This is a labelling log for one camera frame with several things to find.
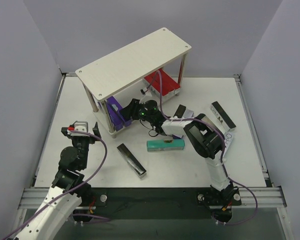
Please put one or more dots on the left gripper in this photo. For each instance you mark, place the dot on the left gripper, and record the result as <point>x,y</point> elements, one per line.
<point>80,135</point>

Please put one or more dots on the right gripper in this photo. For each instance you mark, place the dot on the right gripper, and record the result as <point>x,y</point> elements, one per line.
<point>134,111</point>

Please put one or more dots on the purple toothpaste box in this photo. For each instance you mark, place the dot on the purple toothpaste box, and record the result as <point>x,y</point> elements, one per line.
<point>126,121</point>
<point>114,107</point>

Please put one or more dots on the red silver toothpaste box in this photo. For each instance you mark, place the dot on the red silver toothpaste box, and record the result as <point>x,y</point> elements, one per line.
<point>168,84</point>

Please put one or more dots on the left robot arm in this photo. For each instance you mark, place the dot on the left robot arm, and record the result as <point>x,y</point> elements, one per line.
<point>68,189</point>

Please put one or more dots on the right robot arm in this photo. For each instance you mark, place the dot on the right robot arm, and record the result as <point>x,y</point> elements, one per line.
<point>207,140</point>

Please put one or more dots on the white two-tier shelf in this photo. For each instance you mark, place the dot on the white two-tier shelf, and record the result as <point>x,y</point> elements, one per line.
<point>127,65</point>

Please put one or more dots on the teal toothpaste box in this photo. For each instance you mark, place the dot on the teal toothpaste box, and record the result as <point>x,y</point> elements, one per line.
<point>165,145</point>

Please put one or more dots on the black toothpaste box left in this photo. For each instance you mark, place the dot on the black toothpaste box left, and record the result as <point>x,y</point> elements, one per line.
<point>132,161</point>

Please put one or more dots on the black toothpaste box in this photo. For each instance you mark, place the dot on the black toothpaste box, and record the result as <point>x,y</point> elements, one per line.
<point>222,116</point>
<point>132,161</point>

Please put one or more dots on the black box under R&O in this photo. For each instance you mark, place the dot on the black box under R&O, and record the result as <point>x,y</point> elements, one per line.
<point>180,111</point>

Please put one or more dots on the black toothpaste box right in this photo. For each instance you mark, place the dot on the black toothpaste box right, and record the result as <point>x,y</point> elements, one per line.
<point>222,116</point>

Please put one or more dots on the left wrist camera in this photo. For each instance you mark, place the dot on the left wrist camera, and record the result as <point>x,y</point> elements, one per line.
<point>78,126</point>

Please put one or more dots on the aluminium frame rail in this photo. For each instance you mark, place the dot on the aluminium frame rail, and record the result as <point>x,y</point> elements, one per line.
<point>87,171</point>

